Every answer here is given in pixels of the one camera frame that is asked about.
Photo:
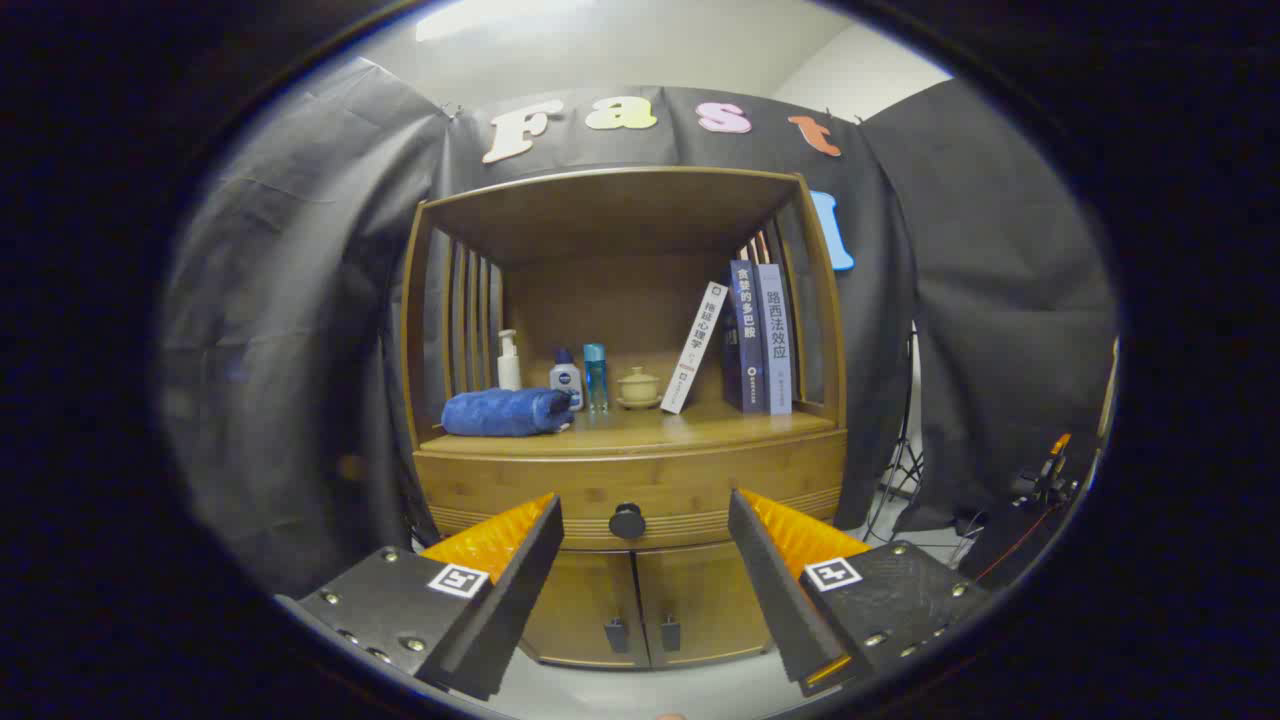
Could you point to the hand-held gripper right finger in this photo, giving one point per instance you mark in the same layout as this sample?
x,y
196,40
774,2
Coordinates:
x,y
780,600

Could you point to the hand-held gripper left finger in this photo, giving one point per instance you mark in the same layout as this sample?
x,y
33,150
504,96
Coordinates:
x,y
510,610

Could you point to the wooden drawer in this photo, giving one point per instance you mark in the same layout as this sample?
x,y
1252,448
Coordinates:
x,y
700,480

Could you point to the black round drawer knob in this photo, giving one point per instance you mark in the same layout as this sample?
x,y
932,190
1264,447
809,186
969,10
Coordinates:
x,y
627,521

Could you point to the wooden cabinet door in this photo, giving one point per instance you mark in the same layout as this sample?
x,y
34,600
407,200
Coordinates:
x,y
580,600
700,600

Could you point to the wooden countertop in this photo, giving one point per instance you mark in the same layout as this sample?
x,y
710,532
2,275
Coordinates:
x,y
650,425

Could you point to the wooden cabinet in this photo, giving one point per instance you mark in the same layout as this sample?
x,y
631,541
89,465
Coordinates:
x,y
620,215

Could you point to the blue folded towel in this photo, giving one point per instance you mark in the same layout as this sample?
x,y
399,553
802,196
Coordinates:
x,y
500,412

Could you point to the white bottle with blue cap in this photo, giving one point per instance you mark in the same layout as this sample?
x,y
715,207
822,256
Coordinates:
x,y
566,385

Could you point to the white pump bottle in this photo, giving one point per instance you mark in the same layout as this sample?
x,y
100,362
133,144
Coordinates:
x,y
508,372

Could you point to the clear blue bottle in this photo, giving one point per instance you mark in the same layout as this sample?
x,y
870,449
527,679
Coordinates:
x,y
596,380

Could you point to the beige lidded tea cup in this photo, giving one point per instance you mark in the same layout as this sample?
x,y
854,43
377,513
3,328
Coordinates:
x,y
638,388

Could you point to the pale blue book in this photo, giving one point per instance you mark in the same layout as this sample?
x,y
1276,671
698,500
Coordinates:
x,y
775,340

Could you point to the dark blue book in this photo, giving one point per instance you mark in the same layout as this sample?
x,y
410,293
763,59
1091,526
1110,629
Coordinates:
x,y
747,340

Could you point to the white book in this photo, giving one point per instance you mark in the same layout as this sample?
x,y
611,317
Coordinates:
x,y
695,345

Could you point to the black and orange device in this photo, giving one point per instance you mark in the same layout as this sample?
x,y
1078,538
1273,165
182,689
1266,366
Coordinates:
x,y
1045,480

